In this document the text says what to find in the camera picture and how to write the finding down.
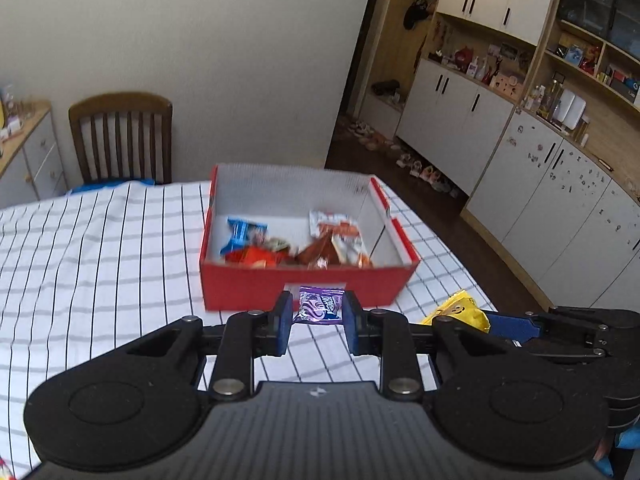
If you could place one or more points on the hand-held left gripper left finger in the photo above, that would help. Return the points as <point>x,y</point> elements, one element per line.
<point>285,325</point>

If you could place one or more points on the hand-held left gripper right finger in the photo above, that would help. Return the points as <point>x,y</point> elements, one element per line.
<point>351,325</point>

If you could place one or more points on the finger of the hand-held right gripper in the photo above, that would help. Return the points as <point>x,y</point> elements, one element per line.
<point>515,327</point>
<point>565,347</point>

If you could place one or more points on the purple snack packet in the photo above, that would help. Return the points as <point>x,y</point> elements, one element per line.
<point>317,305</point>

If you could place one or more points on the yellow snack packet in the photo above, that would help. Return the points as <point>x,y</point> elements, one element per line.
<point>457,310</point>

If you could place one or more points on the red cardboard box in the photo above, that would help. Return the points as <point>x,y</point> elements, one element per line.
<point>240,285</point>

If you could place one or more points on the white orange snack packet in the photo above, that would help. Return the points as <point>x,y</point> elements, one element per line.
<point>355,252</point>

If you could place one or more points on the bright red snack packet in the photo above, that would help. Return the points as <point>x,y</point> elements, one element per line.
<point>255,256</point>

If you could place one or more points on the dark red snack packet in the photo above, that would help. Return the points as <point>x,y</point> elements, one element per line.
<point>315,247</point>

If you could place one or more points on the sausage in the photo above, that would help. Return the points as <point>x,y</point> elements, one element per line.
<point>335,225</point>

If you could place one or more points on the blue snack packet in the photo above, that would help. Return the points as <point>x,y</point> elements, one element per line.
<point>240,232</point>

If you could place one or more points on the person's right forearm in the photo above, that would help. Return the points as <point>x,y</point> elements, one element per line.
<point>615,455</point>

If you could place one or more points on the white cabinet with stickers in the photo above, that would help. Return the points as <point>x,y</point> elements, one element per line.
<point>560,210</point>

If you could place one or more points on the row of shoes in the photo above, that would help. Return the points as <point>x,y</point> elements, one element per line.
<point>415,165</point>

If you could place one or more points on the white black checkered tablecloth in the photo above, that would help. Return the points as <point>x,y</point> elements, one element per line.
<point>100,260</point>

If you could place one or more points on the glass jar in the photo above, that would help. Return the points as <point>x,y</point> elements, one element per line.
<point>582,130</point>

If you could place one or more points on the low white shoe bench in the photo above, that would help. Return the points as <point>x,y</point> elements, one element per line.
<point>382,115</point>

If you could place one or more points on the blue seat cushion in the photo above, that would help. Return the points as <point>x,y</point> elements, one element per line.
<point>110,185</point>

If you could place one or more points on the white rectangular container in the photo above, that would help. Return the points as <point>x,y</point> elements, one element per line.
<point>573,107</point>

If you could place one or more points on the clear tall bottle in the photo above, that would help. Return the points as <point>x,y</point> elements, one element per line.
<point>556,97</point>

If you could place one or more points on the dark bag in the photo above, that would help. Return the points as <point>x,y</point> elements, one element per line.
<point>385,88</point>

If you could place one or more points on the pink storage box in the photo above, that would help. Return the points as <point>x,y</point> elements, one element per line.
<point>507,86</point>

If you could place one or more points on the white pump bottle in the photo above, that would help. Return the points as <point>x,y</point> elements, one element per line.
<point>472,67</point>

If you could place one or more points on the red ornament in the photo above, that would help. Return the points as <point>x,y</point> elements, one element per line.
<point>464,56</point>

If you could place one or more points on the photo picture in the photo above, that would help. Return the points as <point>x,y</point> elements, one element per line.
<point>510,51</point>

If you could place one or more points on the brown wooden chair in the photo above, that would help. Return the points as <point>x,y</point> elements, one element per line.
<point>120,102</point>

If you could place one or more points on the small blue box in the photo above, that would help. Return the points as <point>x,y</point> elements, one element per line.
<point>576,55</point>

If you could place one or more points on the wooden open shelf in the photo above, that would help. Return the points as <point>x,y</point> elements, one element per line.
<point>600,60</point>

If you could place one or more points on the wooden side cabinet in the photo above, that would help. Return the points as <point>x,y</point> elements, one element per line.
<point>40,150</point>

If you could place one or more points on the red printed wrapper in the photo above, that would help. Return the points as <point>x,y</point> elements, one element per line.
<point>5,470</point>

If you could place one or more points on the black hanging bag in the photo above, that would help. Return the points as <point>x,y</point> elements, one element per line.
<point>415,12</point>

